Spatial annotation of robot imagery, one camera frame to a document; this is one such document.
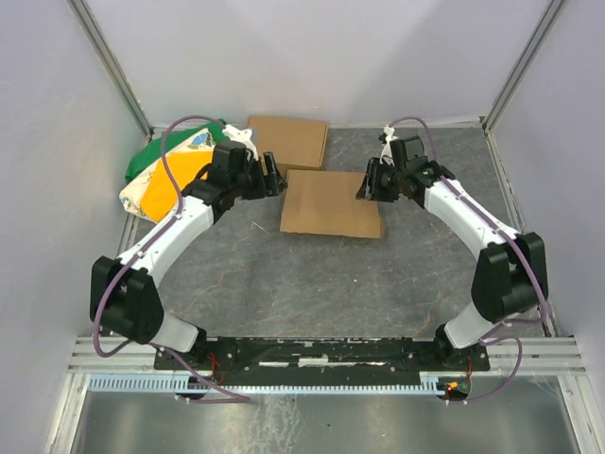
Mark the cardboard box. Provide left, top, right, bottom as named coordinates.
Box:
left=280, top=170, right=385, bottom=239
left=247, top=115, right=329, bottom=175

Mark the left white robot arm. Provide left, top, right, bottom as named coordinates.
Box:
left=90, top=139, right=286, bottom=353

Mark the closed folded cardboard box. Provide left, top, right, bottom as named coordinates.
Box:
left=247, top=115, right=329, bottom=175

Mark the green yellow white cloth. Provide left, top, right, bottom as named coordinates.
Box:
left=119, top=123, right=225, bottom=223

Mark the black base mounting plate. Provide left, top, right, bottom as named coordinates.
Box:
left=180, top=337, right=490, bottom=385

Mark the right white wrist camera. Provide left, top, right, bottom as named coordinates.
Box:
left=379, top=124, right=397, bottom=166

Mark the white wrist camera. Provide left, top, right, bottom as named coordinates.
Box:
left=222, top=124, right=258, bottom=159
left=379, top=124, right=397, bottom=166

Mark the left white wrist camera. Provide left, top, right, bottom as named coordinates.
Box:
left=222, top=124, right=258, bottom=159

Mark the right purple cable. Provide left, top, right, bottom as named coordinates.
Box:
left=387, top=116, right=552, bottom=407

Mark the purple cable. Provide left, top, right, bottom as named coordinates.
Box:
left=387, top=116, right=552, bottom=407
left=92, top=114, right=254, bottom=407

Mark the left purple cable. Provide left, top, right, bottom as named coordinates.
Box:
left=92, top=114, right=254, bottom=407

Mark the light blue slotted cable duct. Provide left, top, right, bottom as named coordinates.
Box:
left=88, top=374, right=472, bottom=397

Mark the left aluminium frame post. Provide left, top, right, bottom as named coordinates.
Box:
left=66, top=0, right=154, bottom=138

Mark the aluminium frame post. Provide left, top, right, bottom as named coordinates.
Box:
left=482, top=0, right=567, bottom=134
left=66, top=0, right=154, bottom=138

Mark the aluminium front rail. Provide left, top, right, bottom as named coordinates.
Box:
left=67, top=337, right=587, bottom=377

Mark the right aluminium frame post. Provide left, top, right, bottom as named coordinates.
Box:
left=482, top=0, right=567, bottom=134

